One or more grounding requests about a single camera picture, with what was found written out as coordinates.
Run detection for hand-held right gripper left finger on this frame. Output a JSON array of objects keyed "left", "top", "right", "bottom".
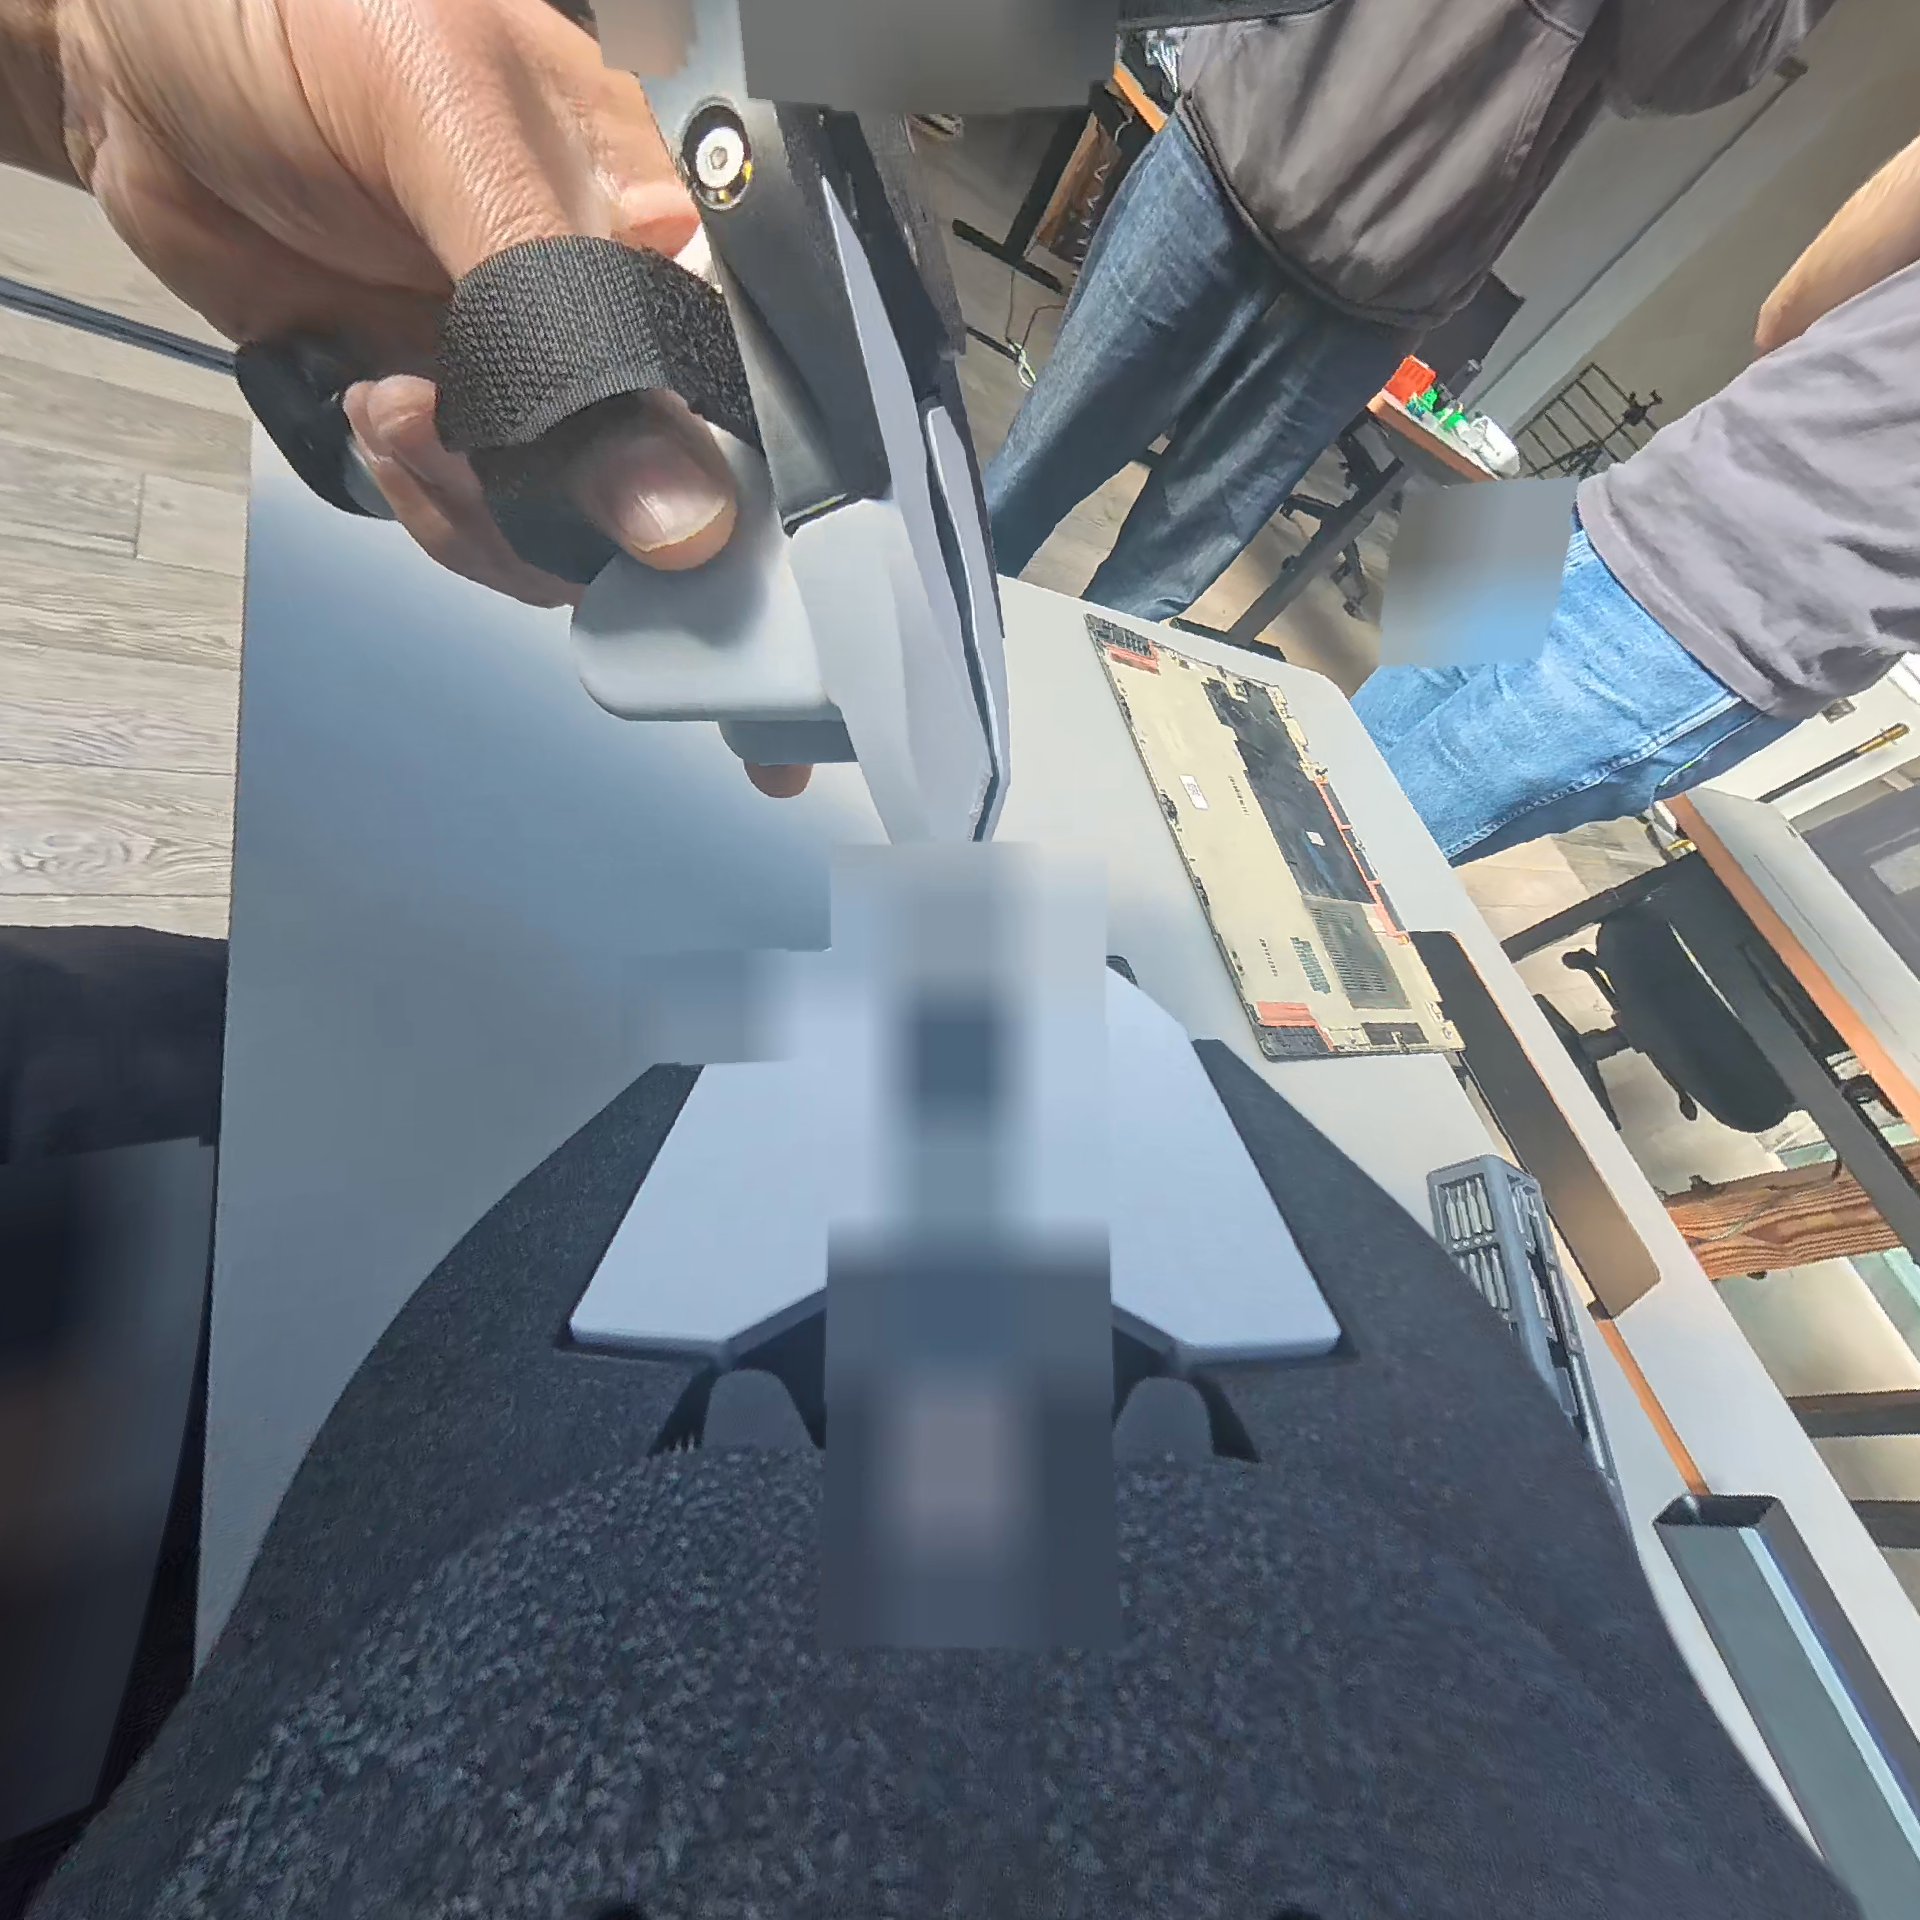
[{"left": 567, "top": 1045, "right": 836, "bottom": 1364}]

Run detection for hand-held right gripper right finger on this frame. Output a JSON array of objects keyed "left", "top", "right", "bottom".
[{"left": 1113, "top": 979, "right": 1347, "bottom": 1371}]

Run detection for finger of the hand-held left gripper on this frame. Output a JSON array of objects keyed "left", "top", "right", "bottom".
[
  {"left": 787, "top": 186, "right": 985, "bottom": 848},
  {"left": 921, "top": 394, "right": 1011, "bottom": 844}
]

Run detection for grey desk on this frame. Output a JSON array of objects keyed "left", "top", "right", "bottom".
[{"left": 194, "top": 429, "right": 1703, "bottom": 1675}]

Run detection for person's left hand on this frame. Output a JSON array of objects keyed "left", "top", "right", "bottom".
[{"left": 59, "top": 0, "right": 817, "bottom": 802}]

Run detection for grey screwdriver bit case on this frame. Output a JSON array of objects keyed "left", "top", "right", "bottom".
[{"left": 1424, "top": 1155, "right": 1626, "bottom": 1512}]

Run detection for flat black panel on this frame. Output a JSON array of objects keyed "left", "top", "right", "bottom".
[{"left": 1409, "top": 931, "right": 1665, "bottom": 1325}]

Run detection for opened laptop base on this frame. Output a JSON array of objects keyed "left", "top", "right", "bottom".
[{"left": 1087, "top": 611, "right": 1467, "bottom": 1064}]

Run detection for black office chair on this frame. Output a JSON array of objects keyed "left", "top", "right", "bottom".
[{"left": 1527, "top": 900, "right": 1802, "bottom": 1137}]

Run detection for table with coloured parts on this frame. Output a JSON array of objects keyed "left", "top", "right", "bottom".
[{"left": 1228, "top": 348, "right": 1524, "bottom": 639}]

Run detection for person's dark trouser leg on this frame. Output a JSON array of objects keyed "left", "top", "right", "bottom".
[{"left": 0, "top": 927, "right": 229, "bottom": 1920}]

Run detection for orange-edged grey table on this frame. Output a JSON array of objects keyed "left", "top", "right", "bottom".
[{"left": 1657, "top": 782, "right": 1920, "bottom": 1202}]

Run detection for grey metal rectangular bar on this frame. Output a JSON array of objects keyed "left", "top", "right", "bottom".
[{"left": 1652, "top": 1491, "right": 1920, "bottom": 1920}]

